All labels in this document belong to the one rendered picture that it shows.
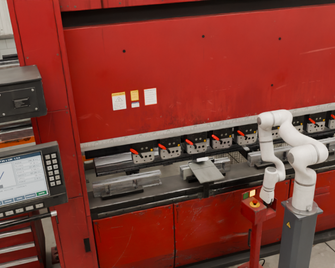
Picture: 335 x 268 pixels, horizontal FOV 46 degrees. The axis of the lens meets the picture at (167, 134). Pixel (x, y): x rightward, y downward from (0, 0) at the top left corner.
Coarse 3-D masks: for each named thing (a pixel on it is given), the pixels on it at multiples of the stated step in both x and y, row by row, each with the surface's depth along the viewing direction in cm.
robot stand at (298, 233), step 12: (288, 216) 247; (300, 216) 237; (312, 216) 241; (288, 228) 249; (300, 228) 241; (312, 228) 245; (288, 240) 252; (300, 240) 246; (312, 240) 250; (288, 252) 255; (300, 252) 251; (288, 264) 257; (300, 264) 256
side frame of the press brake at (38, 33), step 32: (32, 0) 200; (32, 32) 206; (32, 64) 213; (64, 64) 218; (64, 96) 225; (32, 128) 227; (64, 128) 233; (64, 160) 241; (64, 224) 260; (64, 256) 270; (96, 256) 279
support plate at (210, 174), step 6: (198, 162) 298; (204, 162) 298; (210, 162) 298; (192, 168) 291; (198, 168) 291; (204, 168) 290; (210, 168) 290; (216, 168) 290; (198, 174) 283; (204, 174) 283; (210, 174) 282; (216, 174) 282; (198, 180) 278; (204, 180) 276; (210, 180) 276
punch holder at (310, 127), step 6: (306, 114) 312; (312, 114) 308; (318, 114) 310; (324, 114) 312; (306, 120) 313; (318, 120) 312; (324, 120) 314; (306, 126) 315; (312, 126) 313; (318, 126) 316
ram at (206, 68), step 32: (64, 32) 231; (96, 32) 236; (128, 32) 241; (160, 32) 247; (192, 32) 253; (224, 32) 259; (256, 32) 266; (288, 32) 273; (320, 32) 280; (96, 64) 244; (128, 64) 250; (160, 64) 256; (192, 64) 262; (224, 64) 269; (256, 64) 276; (288, 64) 284; (320, 64) 291; (96, 96) 252; (128, 96) 258; (160, 96) 265; (192, 96) 272; (224, 96) 279; (256, 96) 287; (288, 96) 295; (320, 96) 303; (96, 128) 261; (128, 128) 268; (160, 128) 275
